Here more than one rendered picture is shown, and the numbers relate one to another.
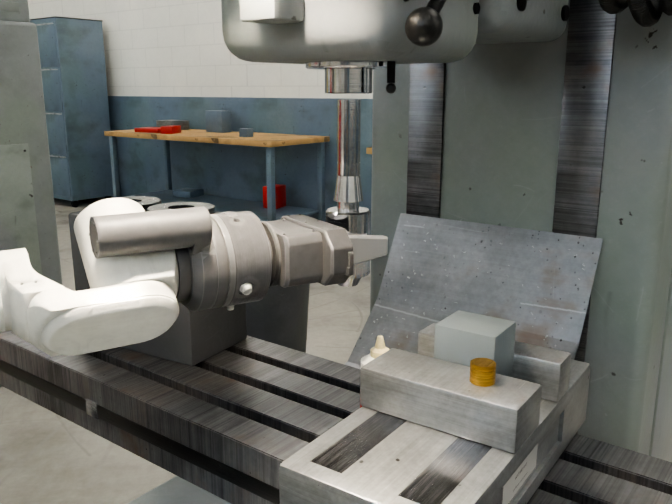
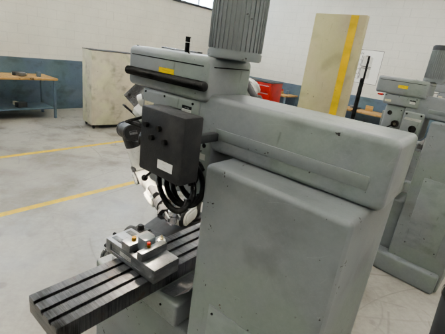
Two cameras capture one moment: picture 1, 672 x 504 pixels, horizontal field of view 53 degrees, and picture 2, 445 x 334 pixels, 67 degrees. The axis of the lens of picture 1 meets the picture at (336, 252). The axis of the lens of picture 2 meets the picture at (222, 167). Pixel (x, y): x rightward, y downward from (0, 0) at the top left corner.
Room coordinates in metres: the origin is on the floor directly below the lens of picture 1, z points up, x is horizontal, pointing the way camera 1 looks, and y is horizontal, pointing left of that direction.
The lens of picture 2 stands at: (0.92, -1.47, 1.92)
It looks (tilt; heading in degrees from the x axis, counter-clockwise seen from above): 19 degrees down; 91
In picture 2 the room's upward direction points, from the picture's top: 8 degrees clockwise
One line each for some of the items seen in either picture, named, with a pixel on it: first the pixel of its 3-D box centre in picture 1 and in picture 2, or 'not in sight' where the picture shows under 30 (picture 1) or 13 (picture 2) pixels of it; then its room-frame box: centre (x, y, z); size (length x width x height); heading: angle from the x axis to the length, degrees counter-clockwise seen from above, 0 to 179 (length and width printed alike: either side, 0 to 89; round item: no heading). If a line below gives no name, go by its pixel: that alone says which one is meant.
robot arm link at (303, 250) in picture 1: (269, 256); (165, 208); (0.64, 0.07, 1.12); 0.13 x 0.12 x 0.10; 31
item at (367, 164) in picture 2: not in sight; (279, 136); (1.09, -0.31, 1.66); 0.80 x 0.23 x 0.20; 143
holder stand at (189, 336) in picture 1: (158, 272); not in sight; (0.93, 0.25, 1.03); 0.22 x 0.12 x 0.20; 60
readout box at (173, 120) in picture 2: not in sight; (168, 143); (0.73, -0.46, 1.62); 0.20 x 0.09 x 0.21; 143
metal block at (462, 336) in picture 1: (474, 352); (146, 242); (0.60, -0.13, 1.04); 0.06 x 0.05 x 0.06; 55
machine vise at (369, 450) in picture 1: (458, 419); (141, 250); (0.58, -0.11, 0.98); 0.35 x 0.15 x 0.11; 145
